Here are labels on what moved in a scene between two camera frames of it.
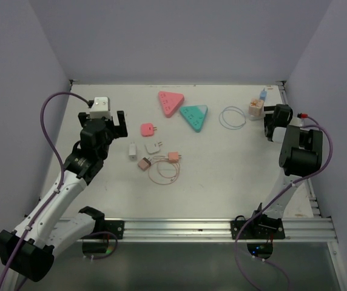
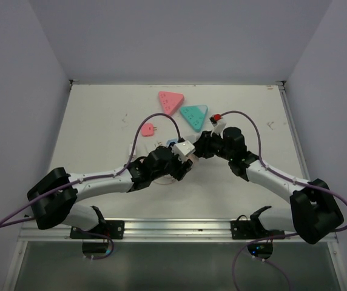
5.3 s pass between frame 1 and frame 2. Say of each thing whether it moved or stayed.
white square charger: stayed
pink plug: stayed
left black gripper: moved
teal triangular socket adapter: stayed
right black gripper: moved
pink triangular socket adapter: stayed
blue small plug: moved
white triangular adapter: moved
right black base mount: stayed
